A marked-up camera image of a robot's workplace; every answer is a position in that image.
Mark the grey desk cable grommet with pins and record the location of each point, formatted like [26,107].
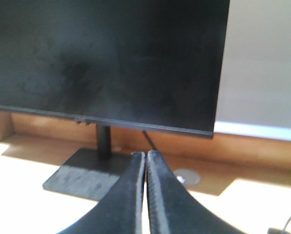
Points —
[187,177]

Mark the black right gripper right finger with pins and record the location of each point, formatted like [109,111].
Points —
[171,208]

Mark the wooden computer desk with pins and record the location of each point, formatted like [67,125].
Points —
[244,180]

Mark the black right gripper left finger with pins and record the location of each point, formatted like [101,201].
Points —
[120,210]

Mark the black computer monitor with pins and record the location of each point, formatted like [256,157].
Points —
[146,64]

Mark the black computer mouse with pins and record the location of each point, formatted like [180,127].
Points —
[277,231]

